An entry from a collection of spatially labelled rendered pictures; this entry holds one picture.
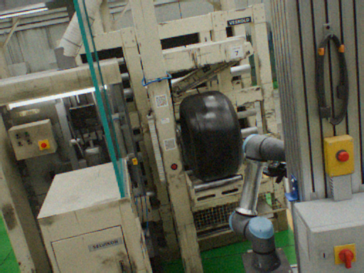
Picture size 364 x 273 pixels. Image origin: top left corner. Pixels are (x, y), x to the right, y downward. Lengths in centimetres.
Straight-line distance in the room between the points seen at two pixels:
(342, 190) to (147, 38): 144
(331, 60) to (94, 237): 119
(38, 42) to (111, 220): 1099
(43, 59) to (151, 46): 1023
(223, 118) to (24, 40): 1070
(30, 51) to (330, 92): 1161
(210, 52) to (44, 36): 1001
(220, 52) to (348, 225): 169
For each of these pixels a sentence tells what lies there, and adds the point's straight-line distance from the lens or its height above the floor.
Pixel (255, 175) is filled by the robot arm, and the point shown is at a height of 114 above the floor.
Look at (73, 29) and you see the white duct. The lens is 261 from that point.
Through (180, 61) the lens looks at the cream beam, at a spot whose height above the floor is 171.
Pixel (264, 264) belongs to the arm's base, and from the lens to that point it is 197.
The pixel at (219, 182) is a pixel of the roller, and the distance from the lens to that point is 251.
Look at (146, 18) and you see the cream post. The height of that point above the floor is 201.
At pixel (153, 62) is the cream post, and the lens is 234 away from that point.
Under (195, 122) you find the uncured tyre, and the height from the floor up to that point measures 136.
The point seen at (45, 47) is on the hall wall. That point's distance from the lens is 1241.
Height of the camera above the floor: 192
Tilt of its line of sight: 16 degrees down
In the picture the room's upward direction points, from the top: 10 degrees counter-clockwise
